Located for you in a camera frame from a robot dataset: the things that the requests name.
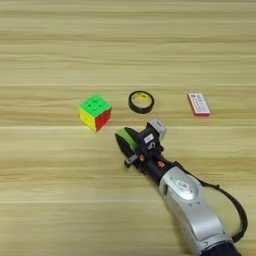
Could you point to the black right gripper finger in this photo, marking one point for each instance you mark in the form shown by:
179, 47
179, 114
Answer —
133, 131
122, 148

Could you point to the colourful puzzle cube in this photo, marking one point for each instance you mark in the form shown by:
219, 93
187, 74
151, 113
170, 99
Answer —
95, 111

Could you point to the green rectangular block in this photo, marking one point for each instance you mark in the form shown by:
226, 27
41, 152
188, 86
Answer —
126, 137

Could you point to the small black and white box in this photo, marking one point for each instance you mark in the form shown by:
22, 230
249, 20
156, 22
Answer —
158, 126

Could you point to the red and white flat box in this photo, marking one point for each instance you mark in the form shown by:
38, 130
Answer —
199, 104

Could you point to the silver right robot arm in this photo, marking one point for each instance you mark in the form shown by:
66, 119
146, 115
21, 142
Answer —
196, 210

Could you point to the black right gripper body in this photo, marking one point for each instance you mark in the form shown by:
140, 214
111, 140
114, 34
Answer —
155, 163

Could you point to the black tape roll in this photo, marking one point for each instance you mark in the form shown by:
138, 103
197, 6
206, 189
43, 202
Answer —
131, 106

